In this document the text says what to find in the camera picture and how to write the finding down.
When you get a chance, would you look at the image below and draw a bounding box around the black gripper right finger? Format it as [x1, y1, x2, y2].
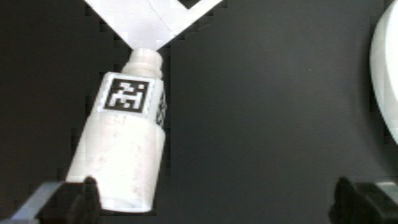
[329, 177, 398, 224]

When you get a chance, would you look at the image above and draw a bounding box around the white cylindrical table leg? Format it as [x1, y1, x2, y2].
[66, 48, 168, 213]

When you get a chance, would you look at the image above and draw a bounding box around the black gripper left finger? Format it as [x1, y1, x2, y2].
[0, 176, 104, 224]

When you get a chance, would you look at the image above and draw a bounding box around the white round table top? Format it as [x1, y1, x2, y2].
[370, 1, 398, 143]

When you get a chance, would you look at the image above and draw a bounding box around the white fiducial marker sheet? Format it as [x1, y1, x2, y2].
[84, 0, 223, 50]

